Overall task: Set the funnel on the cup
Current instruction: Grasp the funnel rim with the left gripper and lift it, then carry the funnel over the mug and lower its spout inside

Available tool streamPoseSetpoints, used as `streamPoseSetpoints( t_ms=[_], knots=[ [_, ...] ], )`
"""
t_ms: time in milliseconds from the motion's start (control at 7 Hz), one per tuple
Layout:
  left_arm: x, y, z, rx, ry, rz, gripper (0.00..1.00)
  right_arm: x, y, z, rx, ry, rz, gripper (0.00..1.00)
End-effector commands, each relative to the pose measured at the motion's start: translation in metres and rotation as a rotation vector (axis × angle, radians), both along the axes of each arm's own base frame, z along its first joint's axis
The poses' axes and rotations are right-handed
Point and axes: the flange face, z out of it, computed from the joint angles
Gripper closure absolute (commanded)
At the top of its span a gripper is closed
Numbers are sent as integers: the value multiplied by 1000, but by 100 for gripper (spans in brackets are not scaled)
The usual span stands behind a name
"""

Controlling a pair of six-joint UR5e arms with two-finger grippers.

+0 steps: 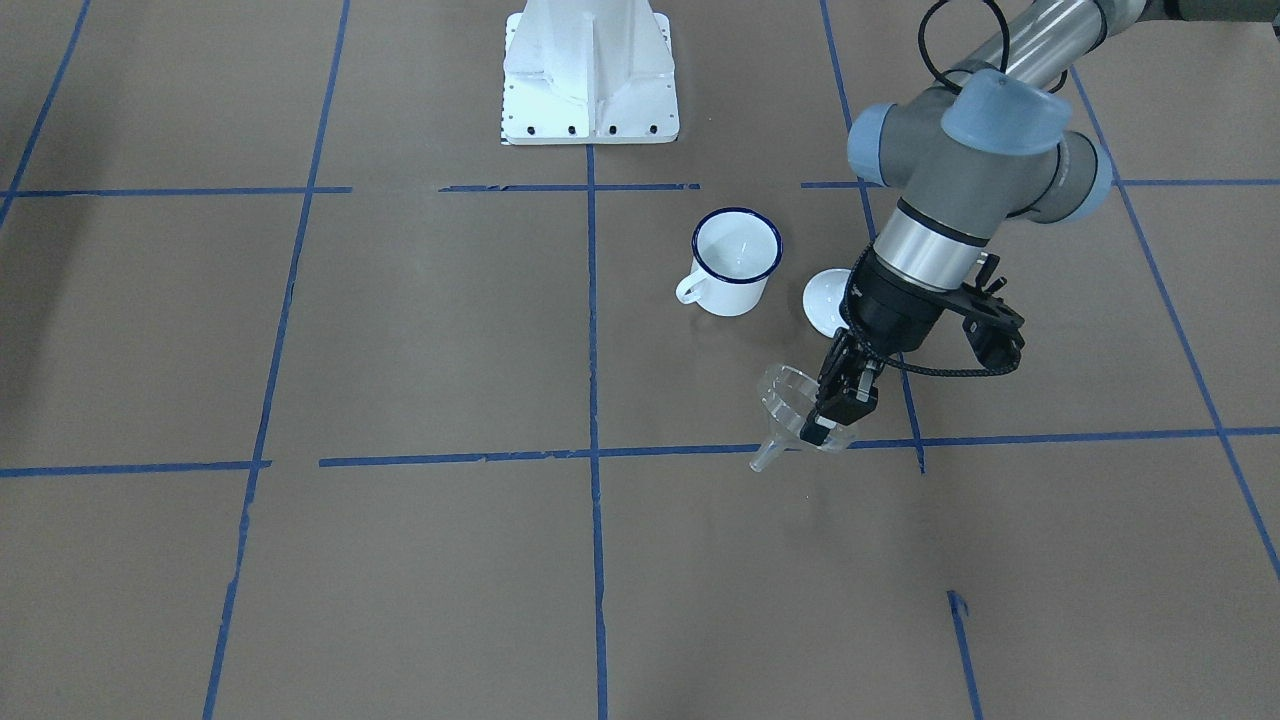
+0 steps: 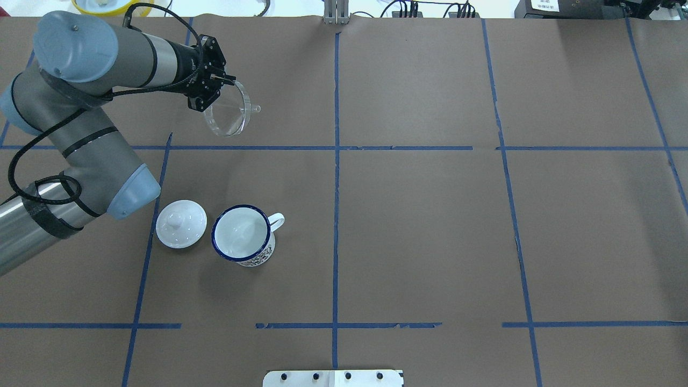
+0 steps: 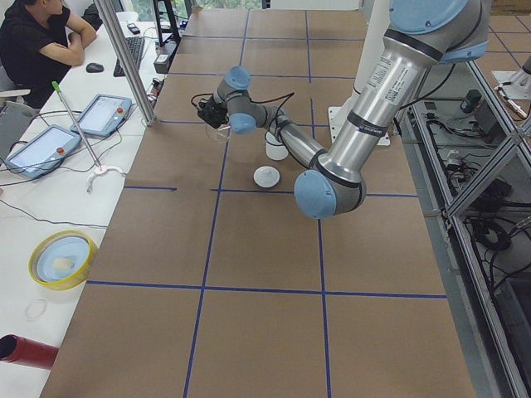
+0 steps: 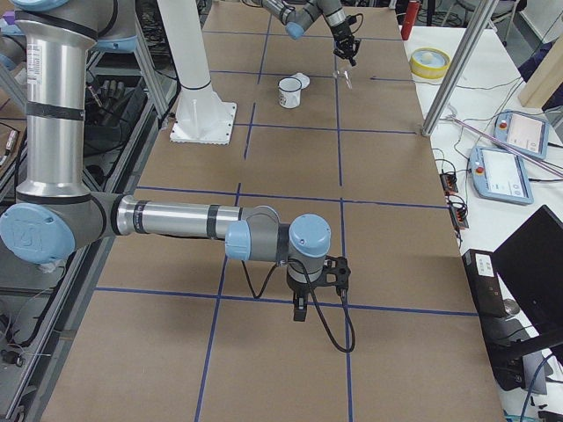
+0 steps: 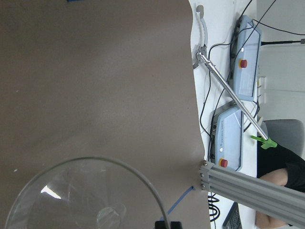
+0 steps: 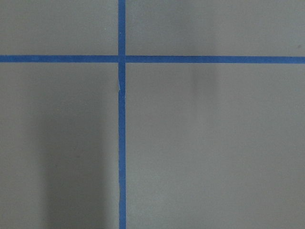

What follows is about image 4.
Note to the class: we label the white enamel mug blue rim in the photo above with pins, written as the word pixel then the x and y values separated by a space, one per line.
pixel 289 89

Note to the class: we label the near blue teach pendant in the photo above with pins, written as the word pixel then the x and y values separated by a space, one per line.
pixel 500 175

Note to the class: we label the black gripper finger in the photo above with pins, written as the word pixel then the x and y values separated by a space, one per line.
pixel 300 303

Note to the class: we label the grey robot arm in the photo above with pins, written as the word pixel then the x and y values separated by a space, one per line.
pixel 56 213
pixel 298 21

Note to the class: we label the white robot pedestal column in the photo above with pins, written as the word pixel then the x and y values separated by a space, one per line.
pixel 183 30

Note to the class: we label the far blue teach pendant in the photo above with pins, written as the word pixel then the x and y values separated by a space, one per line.
pixel 524 132

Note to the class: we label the black desktop box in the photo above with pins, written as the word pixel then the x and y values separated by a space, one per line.
pixel 487 297

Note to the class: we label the yellow tape roll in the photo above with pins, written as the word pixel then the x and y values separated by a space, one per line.
pixel 429 63

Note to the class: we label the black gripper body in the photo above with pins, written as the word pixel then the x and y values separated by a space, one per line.
pixel 300 291
pixel 341 32

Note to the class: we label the aluminium frame post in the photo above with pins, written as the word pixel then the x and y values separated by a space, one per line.
pixel 469 41

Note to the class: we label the red cylinder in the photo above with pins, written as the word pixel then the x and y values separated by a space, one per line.
pixel 412 10

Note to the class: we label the black monitor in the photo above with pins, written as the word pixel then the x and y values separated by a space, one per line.
pixel 529 263

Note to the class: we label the blue teach pendant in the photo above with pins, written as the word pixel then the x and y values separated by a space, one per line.
pixel 524 132
pixel 500 175

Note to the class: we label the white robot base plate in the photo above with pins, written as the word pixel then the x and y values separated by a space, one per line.
pixel 197 123

